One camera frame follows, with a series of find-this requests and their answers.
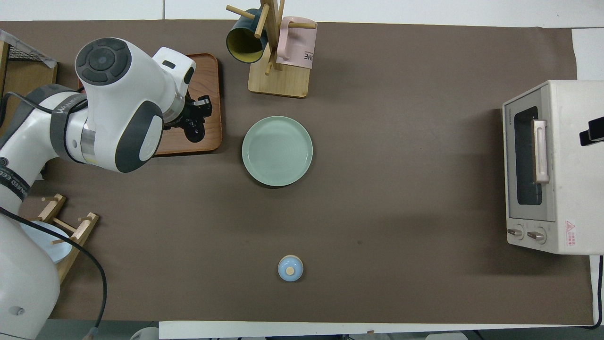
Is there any black oven power cable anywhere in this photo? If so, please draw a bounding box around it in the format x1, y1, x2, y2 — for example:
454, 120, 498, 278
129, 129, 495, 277
584, 255, 604, 330

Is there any wooden plate rack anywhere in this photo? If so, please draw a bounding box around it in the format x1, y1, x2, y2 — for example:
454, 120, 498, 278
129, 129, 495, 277
35, 194, 100, 284

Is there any dark blue mug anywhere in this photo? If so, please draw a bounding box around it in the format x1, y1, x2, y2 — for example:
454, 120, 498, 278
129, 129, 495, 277
226, 8, 268, 64

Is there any wooden mug tree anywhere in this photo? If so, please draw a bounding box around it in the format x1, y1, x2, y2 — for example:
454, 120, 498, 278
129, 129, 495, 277
226, 0, 318, 99

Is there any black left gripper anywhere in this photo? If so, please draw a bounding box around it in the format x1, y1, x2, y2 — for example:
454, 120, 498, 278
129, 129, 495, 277
163, 94, 213, 129

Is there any blue bell with wooden knob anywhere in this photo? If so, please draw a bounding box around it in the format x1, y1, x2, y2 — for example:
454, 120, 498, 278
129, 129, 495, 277
277, 255, 304, 283

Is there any green plate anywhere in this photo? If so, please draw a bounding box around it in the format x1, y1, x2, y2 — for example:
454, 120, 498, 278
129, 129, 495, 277
242, 116, 314, 187

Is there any wooden shelf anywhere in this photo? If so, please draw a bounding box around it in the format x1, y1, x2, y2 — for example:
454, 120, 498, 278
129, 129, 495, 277
0, 40, 59, 97

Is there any brown table mat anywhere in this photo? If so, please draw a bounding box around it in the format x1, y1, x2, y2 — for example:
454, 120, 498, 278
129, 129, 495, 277
0, 20, 594, 325

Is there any black wire basket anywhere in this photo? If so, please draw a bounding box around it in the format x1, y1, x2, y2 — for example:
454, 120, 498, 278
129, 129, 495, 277
0, 29, 57, 64

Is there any dark purple eggplant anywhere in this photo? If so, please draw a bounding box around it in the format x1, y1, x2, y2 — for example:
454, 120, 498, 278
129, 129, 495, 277
185, 122, 207, 144

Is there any white toaster oven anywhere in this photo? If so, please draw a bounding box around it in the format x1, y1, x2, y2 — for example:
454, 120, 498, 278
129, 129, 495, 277
501, 80, 604, 256

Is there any brown wooden tray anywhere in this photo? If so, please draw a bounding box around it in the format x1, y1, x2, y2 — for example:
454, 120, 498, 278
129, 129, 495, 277
78, 53, 223, 156

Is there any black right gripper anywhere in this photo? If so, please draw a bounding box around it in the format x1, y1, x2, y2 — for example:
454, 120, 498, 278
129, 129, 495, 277
580, 118, 604, 146

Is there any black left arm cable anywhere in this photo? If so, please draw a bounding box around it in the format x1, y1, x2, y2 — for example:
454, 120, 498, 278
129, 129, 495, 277
0, 92, 108, 340

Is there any pink mug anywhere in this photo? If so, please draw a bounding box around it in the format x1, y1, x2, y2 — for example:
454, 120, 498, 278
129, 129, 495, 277
276, 17, 318, 70

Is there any oven glass door with handle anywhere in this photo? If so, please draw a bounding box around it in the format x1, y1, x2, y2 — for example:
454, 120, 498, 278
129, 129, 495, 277
503, 88, 556, 222

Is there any light blue plate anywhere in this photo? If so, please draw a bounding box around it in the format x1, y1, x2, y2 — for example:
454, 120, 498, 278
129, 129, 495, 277
19, 221, 74, 264

